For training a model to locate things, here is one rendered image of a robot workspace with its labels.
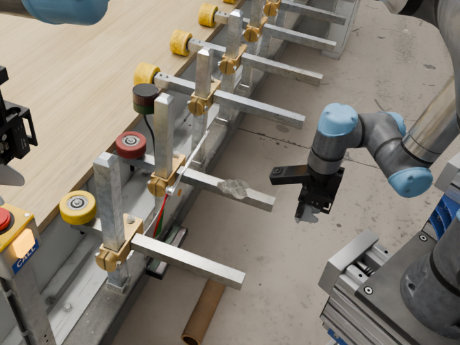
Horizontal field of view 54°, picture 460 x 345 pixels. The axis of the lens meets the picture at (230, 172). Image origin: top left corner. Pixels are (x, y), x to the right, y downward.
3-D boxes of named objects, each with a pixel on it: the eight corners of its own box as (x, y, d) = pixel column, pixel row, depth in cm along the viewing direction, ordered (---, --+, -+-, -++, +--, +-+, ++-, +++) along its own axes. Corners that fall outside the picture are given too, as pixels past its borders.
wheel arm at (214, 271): (244, 281, 105) (246, 271, 102) (239, 294, 103) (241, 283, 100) (78, 220, 113) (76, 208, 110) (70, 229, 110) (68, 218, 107)
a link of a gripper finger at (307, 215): (312, 236, 117) (321, 213, 111) (290, 228, 118) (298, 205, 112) (315, 228, 120) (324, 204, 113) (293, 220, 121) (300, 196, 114)
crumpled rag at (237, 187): (253, 184, 122) (254, 178, 120) (245, 201, 117) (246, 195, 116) (222, 174, 124) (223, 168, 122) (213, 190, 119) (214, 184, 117)
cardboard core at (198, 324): (228, 277, 192) (200, 340, 171) (226, 287, 197) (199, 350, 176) (210, 270, 193) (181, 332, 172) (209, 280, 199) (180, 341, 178)
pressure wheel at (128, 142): (151, 165, 132) (150, 135, 124) (138, 183, 127) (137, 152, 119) (126, 157, 134) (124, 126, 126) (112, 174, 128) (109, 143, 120)
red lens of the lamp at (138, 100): (163, 95, 108) (163, 87, 106) (151, 108, 103) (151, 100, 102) (140, 88, 109) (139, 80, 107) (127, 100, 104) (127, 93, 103)
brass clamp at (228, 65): (247, 59, 158) (248, 45, 154) (234, 77, 148) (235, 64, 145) (230, 54, 159) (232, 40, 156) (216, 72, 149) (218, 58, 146)
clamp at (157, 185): (185, 168, 130) (186, 155, 126) (164, 200, 120) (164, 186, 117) (167, 162, 131) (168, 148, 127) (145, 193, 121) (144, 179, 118)
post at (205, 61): (202, 175, 155) (214, 47, 122) (198, 182, 153) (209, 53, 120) (192, 172, 156) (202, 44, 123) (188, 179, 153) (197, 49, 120)
